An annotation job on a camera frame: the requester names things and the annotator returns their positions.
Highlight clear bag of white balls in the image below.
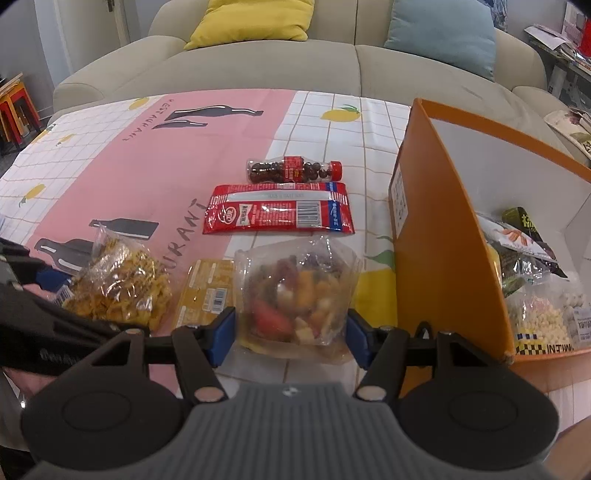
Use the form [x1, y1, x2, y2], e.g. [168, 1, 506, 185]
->
[554, 272, 591, 347]

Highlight clear snack bag green label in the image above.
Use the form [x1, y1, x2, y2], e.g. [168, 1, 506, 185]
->
[500, 258, 539, 299]

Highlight clear bag of small puffs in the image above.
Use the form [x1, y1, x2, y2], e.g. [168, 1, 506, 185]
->
[505, 286, 576, 356]

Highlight red snack packet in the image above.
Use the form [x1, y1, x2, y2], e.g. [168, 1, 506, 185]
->
[202, 181, 356, 236]

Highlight white breadstick snack packet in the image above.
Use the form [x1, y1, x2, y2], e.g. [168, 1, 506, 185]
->
[475, 212, 548, 257]

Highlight clear bag of yellow noodle snack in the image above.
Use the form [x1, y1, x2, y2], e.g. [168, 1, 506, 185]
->
[60, 226, 174, 331]

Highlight dark green snack packet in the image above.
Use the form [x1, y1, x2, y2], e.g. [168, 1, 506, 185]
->
[501, 206, 571, 280]

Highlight light blue cushion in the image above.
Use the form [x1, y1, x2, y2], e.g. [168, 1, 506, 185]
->
[383, 0, 498, 83]

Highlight flat yellow snack packet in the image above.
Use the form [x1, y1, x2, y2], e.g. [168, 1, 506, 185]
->
[178, 258, 237, 331]

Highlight small bottle of chocolate candies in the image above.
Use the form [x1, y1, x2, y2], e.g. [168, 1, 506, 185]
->
[247, 156, 343, 184]

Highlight yellow cushion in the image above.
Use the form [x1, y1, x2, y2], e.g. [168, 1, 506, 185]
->
[184, 0, 315, 51]

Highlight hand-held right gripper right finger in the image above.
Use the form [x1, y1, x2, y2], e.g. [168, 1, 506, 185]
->
[346, 308, 493, 401]

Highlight stacked red and yellow stools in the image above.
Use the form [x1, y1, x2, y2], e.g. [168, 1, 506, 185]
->
[0, 71, 43, 154]

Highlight stack of papers on shelf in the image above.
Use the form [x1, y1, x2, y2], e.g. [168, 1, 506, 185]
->
[523, 24, 591, 70]

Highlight beige fabric sofa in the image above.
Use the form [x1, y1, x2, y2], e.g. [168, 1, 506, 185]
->
[53, 0, 591, 176]

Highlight orange cardboard box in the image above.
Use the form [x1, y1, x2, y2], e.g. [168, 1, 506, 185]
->
[388, 98, 591, 394]

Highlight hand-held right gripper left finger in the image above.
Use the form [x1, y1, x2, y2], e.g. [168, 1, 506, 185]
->
[88, 307, 238, 402]

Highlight clear bag of mixed dried fruit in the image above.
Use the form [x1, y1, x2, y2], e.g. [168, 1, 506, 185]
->
[233, 234, 363, 363]

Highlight pink and white checked tablecloth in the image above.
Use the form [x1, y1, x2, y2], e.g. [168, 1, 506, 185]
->
[0, 88, 591, 444]

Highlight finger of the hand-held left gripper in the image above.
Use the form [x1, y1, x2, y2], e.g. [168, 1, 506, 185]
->
[0, 237, 71, 301]

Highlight white door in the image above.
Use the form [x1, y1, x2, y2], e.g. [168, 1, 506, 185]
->
[69, 0, 160, 75]

